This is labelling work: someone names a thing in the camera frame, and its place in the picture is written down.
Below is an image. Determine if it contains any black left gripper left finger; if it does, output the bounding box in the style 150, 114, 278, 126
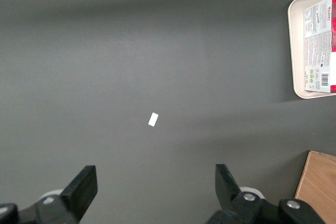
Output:
0, 165, 99, 224

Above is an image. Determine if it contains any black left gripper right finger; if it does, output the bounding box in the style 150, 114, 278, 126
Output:
206, 163, 327, 224

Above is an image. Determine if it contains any beige plastic tray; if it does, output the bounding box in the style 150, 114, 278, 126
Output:
287, 0, 336, 100

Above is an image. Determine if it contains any wooden drawer cabinet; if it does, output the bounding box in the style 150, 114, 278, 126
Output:
293, 150, 336, 224

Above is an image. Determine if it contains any white tape piece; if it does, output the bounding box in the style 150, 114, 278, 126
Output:
148, 112, 159, 127

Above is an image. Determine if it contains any red cookie box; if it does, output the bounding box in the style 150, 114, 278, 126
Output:
303, 0, 336, 93

